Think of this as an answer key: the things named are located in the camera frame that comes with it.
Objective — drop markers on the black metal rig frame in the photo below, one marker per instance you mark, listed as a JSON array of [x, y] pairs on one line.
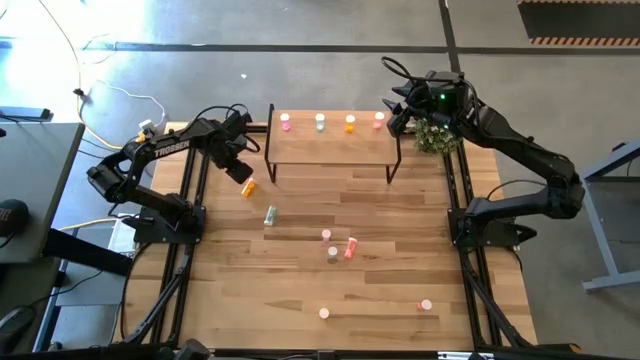
[[261, 129]]

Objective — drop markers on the white power adapter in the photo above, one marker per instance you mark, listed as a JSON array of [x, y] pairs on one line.
[[146, 124]]

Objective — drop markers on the grey metal stand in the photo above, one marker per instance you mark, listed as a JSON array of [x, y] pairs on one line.
[[600, 230]]

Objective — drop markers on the purple pill bottle white cap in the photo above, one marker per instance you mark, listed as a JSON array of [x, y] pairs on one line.
[[326, 234], [285, 121]]

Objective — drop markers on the black beam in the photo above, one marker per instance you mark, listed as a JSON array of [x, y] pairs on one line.
[[85, 252]]

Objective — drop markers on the wooden shelf black metal legs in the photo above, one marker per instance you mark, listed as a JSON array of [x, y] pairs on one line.
[[332, 150]]

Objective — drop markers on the grey desk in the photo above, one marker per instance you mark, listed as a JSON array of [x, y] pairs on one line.
[[35, 170]]

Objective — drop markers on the teal pill bottle white cap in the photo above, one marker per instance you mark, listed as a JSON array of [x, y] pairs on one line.
[[320, 121], [332, 252], [270, 215]]

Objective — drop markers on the orange pill bottle white cap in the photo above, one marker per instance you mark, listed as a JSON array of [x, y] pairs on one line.
[[350, 123], [248, 187], [324, 313]]

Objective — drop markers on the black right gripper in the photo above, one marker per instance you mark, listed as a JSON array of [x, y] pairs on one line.
[[420, 102]]

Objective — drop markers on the black floor plug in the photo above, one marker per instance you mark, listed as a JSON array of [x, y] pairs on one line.
[[78, 92]]

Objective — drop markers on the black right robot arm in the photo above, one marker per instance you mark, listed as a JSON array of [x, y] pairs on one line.
[[520, 137]]

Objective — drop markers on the dark desk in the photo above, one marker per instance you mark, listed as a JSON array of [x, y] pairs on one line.
[[25, 285]]

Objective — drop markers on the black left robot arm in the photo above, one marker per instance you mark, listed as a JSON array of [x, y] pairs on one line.
[[170, 146]]

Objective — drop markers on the pink pill bottle white cap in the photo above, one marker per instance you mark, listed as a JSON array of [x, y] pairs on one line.
[[378, 120], [350, 247], [425, 304]]

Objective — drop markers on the potted green plant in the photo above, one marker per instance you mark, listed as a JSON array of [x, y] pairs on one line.
[[432, 140]]

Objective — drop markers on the black computer mouse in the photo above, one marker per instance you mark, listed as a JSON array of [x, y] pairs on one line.
[[15, 322]]

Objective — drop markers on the black mat hazard stripe edge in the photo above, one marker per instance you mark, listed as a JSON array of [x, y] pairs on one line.
[[580, 20]]

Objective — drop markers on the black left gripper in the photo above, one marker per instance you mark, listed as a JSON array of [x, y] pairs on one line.
[[235, 162]]

